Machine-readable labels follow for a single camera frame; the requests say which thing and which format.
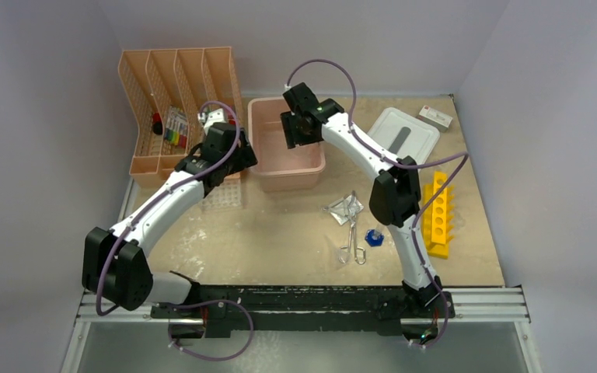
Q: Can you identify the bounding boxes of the pink plastic bin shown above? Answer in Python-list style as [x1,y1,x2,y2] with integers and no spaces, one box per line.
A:
[247,97,326,193]

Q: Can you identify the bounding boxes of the clear acrylic tube rack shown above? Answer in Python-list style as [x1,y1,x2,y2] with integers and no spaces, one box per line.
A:
[201,179,243,211]

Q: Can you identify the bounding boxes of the yellow test tube rack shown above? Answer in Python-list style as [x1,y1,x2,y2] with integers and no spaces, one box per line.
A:
[421,187,454,260]

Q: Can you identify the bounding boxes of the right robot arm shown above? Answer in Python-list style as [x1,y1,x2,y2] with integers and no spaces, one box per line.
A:
[280,83,442,316]

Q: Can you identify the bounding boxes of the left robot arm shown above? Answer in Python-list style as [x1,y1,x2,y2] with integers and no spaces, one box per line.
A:
[81,123,257,318]

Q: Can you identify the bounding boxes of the coloured marker pack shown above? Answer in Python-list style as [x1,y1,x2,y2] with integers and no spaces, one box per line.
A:
[164,106,189,149]

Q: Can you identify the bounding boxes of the red black bottle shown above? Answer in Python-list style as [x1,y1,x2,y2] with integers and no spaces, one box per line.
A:
[152,113,164,136]

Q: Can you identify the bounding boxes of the clear plastic bag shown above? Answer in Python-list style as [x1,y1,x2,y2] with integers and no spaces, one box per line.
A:
[323,194,364,226]

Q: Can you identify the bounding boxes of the white plastic lid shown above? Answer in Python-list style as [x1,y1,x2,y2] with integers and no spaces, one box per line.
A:
[368,107,440,164]

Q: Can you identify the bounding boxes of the peach desk organizer rack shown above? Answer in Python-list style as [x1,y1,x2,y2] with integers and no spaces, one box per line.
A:
[117,47,246,188]

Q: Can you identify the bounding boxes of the metal crucible tongs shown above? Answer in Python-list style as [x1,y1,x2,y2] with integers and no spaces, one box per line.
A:
[337,190,367,265]

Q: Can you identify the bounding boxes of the white slide box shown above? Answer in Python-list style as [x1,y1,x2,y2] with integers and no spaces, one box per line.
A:
[418,106,453,132]

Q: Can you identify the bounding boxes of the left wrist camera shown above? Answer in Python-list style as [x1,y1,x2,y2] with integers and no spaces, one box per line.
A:
[197,109,229,135]

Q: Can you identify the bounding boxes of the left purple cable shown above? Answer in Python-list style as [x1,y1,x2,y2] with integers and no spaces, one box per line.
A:
[95,100,242,317]

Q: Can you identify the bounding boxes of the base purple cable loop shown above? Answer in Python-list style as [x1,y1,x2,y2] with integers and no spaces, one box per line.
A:
[166,296,257,362]

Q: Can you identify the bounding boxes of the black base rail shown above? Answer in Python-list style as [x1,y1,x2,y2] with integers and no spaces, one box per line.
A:
[151,283,456,343]

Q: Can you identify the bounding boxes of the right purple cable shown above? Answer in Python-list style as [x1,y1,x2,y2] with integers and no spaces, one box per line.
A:
[285,59,470,351]

